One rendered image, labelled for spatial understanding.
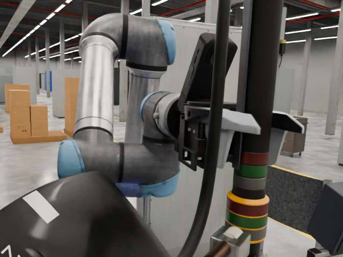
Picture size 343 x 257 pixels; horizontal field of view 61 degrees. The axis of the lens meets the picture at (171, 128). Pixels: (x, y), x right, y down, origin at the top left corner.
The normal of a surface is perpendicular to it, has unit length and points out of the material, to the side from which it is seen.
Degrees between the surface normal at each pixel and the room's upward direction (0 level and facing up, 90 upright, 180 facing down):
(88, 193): 37
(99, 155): 57
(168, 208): 90
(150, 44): 101
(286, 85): 90
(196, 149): 90
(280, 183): 90
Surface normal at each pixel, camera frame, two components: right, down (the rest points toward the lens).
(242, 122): -0.40, -0.68
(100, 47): 0.34, -0.60
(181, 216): 0.36, 0.15
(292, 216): -0.78, 0.06
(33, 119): 0.54, 0.15
